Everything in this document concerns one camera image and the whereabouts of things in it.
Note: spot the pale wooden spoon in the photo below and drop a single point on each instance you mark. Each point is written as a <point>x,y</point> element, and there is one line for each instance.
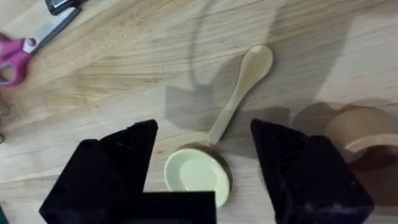
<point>245,81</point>

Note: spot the brown wooden container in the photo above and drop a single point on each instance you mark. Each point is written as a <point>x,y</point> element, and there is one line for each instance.
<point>365,146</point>

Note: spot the black flat device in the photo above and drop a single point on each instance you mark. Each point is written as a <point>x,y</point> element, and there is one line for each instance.
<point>60,4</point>

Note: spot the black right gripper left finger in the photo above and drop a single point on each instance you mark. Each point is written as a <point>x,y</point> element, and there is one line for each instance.
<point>102,174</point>

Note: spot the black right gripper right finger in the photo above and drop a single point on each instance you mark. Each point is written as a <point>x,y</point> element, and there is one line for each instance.
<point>308,180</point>

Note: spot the small pale green dish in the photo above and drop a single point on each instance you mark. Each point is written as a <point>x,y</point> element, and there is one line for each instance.
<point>196,175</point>

